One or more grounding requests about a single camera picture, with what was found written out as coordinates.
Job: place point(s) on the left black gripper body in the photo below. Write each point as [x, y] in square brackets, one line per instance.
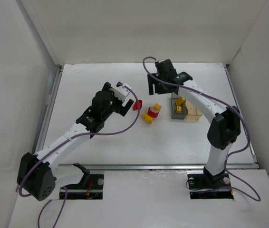
[116, 100]

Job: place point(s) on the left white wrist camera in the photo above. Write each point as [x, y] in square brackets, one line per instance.
[121, 91]

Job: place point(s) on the aluminium rail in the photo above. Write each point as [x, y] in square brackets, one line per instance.
[143, 167]

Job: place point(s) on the orange transparent container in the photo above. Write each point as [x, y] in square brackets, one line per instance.
[193, 114]

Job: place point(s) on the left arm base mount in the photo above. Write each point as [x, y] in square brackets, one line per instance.
[89, 188]

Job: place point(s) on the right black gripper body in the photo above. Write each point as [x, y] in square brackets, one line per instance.
[157, 83]

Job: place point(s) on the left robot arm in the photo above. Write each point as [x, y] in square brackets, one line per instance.
[38, 175]

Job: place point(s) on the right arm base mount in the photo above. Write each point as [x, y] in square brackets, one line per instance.
[203, 187]

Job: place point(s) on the grey transparent container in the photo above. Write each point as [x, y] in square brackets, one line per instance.
[174, 115]

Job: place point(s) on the yellow curved lego brick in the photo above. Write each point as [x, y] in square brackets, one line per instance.
[147, 118]

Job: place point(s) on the small red lego brick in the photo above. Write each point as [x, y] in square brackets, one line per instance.
[134, 108]

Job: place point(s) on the red long lego brick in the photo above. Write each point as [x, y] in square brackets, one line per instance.
[139, 104]

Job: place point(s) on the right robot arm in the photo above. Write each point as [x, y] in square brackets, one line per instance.
[224, 121]

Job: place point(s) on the yellow rounded lego brick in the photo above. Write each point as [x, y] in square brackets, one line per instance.
[157, 107]

